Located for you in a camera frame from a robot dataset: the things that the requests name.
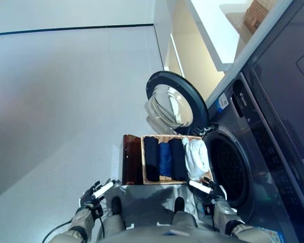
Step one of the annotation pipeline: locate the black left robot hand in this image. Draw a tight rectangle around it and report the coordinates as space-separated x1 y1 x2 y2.
80 178 117 208

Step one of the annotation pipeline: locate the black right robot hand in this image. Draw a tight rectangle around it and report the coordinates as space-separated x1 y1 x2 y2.
188 177 229 205

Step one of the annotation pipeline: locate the white garment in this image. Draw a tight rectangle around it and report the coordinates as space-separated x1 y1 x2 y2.
181 138 210 181

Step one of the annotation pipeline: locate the navy garment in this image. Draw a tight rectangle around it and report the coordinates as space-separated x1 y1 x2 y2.
169 138 189 182

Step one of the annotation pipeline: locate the blue garment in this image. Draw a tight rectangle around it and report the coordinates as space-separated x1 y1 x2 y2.
158 142 173 177

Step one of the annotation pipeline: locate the black garment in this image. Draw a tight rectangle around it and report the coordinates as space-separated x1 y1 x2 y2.
143 136 160 182

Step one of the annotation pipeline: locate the dark grey washing machine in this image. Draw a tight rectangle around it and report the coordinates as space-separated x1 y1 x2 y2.
192 72 304 243

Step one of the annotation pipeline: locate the silver left robot leg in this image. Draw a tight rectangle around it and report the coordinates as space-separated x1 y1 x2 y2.
101 196 135 236

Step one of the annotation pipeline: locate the silver robot leg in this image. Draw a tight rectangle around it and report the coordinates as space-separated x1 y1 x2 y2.
101 196 135 236
171 196 198 228

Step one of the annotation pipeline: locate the silver right robot leg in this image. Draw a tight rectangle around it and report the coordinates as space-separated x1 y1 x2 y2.
171 196 198 228

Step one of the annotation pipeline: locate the glossy dark brown stool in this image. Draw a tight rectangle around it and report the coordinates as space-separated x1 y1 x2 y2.
120 134 213 228

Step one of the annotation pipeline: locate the grey robot torso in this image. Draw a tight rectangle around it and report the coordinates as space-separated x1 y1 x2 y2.
96 225 244 243

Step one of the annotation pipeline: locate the colourful label sticker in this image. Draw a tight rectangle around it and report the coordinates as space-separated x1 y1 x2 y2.
258 229 282 243

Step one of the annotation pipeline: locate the rectangular wicker laundry basket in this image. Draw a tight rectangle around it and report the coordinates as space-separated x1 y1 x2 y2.
140 134 215 185

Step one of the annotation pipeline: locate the blue energy label sticker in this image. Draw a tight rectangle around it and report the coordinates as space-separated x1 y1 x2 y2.
216 94 230 112

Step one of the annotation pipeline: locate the round glass washer door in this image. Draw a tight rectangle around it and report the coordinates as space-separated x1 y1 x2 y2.
143 70 210 135

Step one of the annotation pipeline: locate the white counter cabinet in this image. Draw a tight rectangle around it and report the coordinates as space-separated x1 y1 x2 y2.
153 0 249 97

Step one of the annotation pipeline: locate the wicker storage basket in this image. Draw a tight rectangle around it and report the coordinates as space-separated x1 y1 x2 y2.
244 0 278 33

